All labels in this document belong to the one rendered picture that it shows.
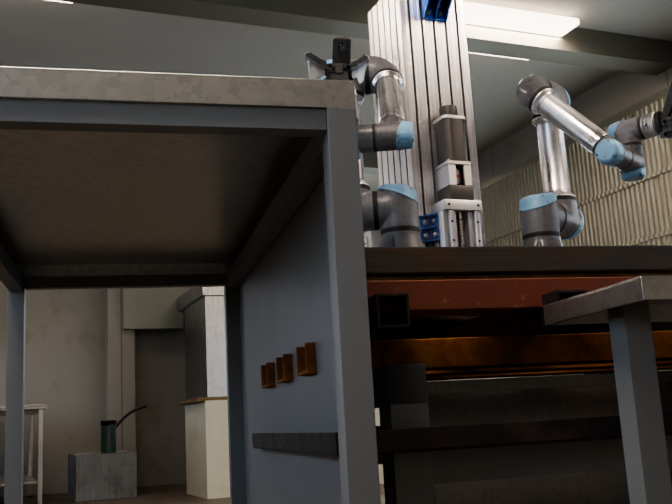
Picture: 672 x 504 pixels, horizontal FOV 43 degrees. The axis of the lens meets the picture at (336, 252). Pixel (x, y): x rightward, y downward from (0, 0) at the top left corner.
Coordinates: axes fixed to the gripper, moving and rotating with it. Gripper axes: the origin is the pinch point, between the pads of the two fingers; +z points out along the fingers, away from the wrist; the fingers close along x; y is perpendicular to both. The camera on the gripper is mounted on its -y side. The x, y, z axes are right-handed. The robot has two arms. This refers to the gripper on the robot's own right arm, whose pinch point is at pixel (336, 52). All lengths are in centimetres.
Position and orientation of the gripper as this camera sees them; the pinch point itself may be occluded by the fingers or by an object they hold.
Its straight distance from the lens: 210.3
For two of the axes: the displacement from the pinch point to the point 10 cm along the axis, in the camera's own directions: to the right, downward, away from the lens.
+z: -0.7, -1.9, -9.8
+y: -0.8, 9.8, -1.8
